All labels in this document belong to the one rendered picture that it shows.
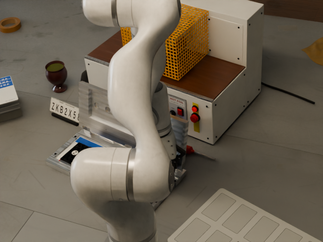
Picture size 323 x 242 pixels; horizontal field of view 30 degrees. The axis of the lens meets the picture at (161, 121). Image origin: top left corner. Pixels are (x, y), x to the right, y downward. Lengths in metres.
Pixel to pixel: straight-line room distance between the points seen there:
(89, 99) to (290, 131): 0.71
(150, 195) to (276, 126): 0.95
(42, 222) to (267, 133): 0.82
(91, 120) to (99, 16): 0.78
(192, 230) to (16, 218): 0.56
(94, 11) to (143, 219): 0.49
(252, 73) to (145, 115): 0.92
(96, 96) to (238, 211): 0.62
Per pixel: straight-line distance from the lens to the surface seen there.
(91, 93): 2.09
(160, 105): 1.73
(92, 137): 2.15
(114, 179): 1.31
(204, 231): 1.82
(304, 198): 1.93
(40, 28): 2.88
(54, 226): 1.91
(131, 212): 1.42
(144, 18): 1.36
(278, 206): 1.90
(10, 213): 1.99
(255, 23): 2.09
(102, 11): 1.39
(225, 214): 1.86
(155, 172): 1.30
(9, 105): 2.32
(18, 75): 2.58
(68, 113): 2.26
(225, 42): 2.11
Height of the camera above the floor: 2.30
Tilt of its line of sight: 40 degrees down
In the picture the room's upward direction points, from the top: 6 degrees counter-clockwise
